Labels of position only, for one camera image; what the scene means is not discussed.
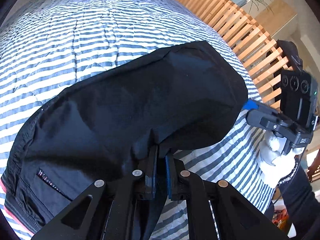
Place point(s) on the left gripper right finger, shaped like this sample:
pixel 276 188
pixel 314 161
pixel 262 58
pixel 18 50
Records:
pixel 216 210

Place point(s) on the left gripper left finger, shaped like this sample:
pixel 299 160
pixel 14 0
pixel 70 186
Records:
pixel 125 209

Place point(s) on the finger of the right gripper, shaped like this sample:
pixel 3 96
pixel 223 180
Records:
pixel 267 118
pixel 250 105

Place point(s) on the black pants pink trim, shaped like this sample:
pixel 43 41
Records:
pixel 183 97

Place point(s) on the right forearm dark sleeve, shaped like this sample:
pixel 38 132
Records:
pixel 299 199

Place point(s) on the right hand white glove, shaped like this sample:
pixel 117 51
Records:
pixel 275 157

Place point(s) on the wooden door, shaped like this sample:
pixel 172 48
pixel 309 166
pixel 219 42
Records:
pixel 280 20

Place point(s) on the blue white striped quilt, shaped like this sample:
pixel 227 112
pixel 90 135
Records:
pixel 49 45

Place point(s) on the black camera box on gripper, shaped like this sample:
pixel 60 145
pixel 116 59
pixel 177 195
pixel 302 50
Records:
pixel 299 97

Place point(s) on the wooden slatted bed rail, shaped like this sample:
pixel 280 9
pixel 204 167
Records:
pixel 252 44

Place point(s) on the black clothing on rail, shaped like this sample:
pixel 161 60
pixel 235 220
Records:
pixel 290 50

